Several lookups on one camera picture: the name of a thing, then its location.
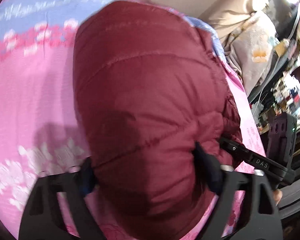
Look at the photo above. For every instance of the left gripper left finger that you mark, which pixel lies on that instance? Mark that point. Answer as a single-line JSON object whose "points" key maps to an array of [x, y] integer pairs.
{"points": [[56, 207]]}

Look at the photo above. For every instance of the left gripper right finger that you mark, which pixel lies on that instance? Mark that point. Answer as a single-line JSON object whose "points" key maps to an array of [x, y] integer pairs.
{"points": [[245, 207]]}

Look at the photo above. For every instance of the dark red quilted jacket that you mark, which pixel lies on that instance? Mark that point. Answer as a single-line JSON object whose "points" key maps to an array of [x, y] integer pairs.
{"points": [[147, 88]]}

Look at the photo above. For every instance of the person's right hand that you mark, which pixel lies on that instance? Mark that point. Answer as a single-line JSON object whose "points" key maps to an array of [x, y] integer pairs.
{"points": [[277, 194]]}

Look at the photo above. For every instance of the cluttered dark shelf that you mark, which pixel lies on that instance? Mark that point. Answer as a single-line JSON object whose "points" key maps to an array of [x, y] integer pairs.
{"points": [[280, 92]]}

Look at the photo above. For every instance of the pink blue floral bedsheet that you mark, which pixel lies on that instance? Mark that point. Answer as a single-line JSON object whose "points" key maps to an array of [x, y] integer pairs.
{"points": [[38, 128]]}

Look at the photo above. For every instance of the grey floral fabric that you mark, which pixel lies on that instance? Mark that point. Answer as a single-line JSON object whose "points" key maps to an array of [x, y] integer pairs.
{"points": [[249, 50]]}

